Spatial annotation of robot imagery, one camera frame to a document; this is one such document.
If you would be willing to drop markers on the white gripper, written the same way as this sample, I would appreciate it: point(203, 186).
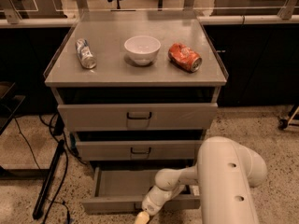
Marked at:
point(151, 206)

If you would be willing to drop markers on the grey bottom drawer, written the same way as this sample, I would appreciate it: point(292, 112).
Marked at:
point(118, 191)

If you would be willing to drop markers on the grey drawer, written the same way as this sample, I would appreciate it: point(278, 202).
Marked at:
point(118, 191)
point(137, 150)
point(141, 117)

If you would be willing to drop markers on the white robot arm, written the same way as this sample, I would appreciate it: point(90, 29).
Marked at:
point(225, 172)

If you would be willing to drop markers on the grey middle drawer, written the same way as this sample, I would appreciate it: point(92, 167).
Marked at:
point(137, 150)

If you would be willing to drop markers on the grey top drawer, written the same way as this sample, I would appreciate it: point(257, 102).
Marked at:
point(141, 117)

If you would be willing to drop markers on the grey drawer cabinet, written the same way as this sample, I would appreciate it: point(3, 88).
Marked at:
point(116, 79)

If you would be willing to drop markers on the black power strip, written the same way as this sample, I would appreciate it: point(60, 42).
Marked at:
point(38, 211)

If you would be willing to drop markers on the crushed orange soda can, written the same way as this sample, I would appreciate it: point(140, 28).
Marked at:
point(185, 57)

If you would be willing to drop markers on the crushed blue white can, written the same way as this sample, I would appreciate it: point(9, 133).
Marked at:
point(84, 53)

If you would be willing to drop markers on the white ceramic bowl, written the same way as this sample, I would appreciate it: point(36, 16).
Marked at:
point(142, 49)

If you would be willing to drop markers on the wheeled cart base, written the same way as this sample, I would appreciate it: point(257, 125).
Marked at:
point(292, 119)

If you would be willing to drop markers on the white horizontal rail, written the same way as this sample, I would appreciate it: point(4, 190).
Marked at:
point(211, 20)

